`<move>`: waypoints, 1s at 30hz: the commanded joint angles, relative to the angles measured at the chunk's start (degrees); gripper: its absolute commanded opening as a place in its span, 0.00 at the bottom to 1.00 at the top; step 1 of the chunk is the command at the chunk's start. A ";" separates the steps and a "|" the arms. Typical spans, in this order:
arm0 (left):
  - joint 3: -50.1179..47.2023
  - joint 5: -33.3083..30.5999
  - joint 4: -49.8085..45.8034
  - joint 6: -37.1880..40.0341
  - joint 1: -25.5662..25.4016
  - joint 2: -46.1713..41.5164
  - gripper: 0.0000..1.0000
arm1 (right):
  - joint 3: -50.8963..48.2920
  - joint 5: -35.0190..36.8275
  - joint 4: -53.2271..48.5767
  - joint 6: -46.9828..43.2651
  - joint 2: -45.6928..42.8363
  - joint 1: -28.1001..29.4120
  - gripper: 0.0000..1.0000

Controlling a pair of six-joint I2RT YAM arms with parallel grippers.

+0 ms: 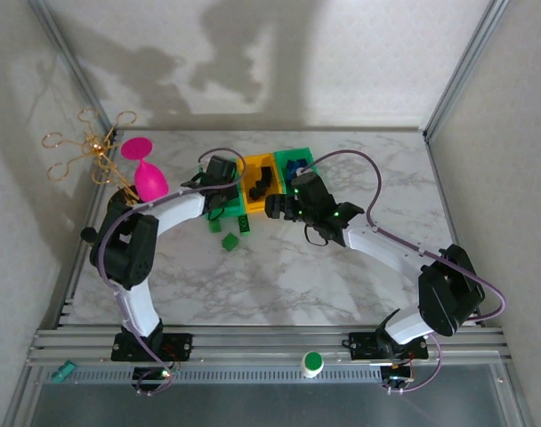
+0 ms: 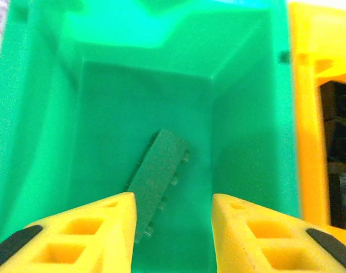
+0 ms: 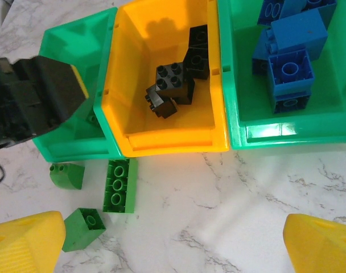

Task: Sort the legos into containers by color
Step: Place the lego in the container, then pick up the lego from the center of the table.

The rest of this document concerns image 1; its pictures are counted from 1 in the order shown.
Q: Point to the black lego brick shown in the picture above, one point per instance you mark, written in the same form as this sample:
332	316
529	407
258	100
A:
267	173
255	193
265	184

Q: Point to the long green lego brick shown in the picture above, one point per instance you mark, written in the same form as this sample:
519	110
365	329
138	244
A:
244	224

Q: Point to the blue lego brick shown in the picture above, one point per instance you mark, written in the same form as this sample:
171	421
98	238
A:
290	166
301	163

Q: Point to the green lego piece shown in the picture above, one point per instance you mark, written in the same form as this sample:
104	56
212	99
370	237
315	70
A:
215	228

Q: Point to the square green lego brick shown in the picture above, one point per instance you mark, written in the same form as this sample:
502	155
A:
229	242

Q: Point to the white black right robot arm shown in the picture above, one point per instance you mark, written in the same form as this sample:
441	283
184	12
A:
377	249

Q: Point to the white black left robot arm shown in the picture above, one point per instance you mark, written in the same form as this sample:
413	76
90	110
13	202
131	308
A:
181	211

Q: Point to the yellow plastic bin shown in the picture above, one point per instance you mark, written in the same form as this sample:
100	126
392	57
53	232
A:
275	195

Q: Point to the large green plastic bin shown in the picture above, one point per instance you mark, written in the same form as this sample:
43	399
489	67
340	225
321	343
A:
237	207

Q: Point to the narrow green plastic bin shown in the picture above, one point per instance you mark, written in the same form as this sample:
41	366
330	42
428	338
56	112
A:
308	155

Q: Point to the pink wine glass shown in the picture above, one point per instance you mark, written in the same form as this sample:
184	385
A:
150	182

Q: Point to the small black bottle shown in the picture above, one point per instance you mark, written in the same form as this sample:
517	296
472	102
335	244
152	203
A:
89	234

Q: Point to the white bottle green cap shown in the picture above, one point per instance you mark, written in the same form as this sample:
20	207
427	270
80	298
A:
312	361

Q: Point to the teal plastic connector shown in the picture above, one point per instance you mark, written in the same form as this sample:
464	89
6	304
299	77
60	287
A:
63	373

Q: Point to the aluminium front rail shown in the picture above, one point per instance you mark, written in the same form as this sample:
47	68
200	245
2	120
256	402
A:
261	342

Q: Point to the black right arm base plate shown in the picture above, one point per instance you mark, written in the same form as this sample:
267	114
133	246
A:
364	346

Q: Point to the aluminium frame post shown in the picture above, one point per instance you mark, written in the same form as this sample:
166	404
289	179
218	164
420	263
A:
75	73
462	71

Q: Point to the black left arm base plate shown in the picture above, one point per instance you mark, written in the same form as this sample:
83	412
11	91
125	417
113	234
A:
128	347

